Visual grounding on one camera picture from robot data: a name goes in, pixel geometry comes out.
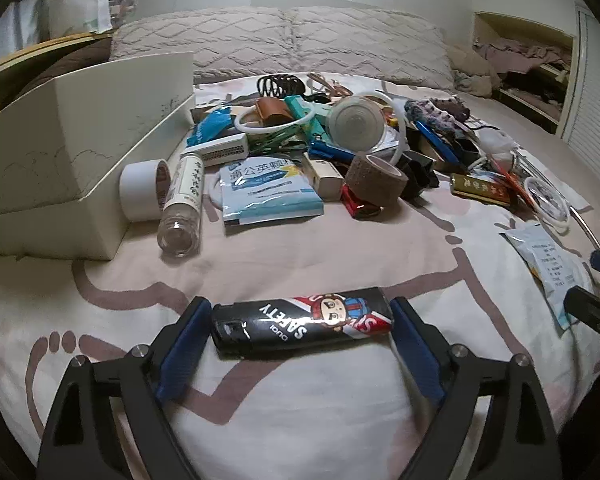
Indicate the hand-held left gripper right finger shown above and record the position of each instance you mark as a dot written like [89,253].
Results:
[420,350]

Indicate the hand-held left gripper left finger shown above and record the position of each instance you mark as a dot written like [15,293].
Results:
[180,355]

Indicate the white sachet with small print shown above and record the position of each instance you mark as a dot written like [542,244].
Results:
[550,265]

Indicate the black cartoon print lighter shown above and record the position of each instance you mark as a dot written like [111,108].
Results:
[300,322]

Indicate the gold metal case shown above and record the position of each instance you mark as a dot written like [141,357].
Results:
[480,187]

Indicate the clear bottle with white label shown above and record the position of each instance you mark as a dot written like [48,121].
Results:
[182,200]

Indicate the brown bandage roll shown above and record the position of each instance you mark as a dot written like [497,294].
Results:
[375,180]

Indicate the crochet yarn pouch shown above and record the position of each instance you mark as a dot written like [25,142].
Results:
[437,115]

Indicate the metal rod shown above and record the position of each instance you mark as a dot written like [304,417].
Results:
[587,227]

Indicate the red small item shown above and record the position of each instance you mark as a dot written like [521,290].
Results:
[357,205]

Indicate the white fluffy puff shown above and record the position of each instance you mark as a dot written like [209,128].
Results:
[496,142]

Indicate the white tape roll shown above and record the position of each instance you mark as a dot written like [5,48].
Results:
[137,192]

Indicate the white storage box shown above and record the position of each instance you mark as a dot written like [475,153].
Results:
[70,225]

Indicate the white louvre door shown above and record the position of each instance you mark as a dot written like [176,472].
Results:
[595,90]

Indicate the black binder clip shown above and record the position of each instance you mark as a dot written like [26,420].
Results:
[419,175]

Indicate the blue and white medicine sachet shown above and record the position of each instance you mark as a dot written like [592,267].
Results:
[270,190]

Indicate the small beige box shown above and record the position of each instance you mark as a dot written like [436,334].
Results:
[325,177]

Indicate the white rectangular case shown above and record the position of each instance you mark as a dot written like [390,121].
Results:
[220,149]

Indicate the blue pen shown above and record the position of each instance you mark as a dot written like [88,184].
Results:
[432,137]

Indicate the blue clip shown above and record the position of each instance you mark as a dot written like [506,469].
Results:
[330,151]

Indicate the pile of clothes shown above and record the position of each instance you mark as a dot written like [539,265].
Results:
[525,57]

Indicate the blue plastic packet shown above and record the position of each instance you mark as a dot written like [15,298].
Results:
[210,127]

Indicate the green clip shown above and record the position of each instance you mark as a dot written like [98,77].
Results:
[275,141]

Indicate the beige plush blanket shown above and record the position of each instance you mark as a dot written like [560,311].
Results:
[472,70]

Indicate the brown leather piece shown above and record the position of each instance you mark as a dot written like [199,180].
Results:
[271,110]

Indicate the teal plastic item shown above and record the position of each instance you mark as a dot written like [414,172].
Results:
[302,110]

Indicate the black hair claw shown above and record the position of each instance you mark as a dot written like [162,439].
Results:
[280,85]

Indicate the beige textured pillow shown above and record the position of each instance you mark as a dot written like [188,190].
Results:
[200,40]
[370,45]

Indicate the brown blanket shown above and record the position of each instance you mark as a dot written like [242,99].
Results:
[65,62]

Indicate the white curtain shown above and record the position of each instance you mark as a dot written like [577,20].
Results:
[20,25]

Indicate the wall alcove shelf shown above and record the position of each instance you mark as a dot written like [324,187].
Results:
[485,27]

